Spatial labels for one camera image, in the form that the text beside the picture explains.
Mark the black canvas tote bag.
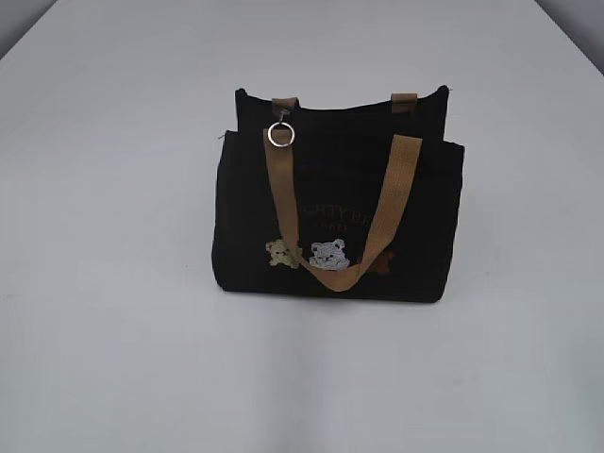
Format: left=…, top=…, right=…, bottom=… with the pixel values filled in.
left=211, top=86, right=464, bottom=303

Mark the silver zipper pull ring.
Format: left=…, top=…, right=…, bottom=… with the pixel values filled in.
left=266, top=109, right=298, bottom=149

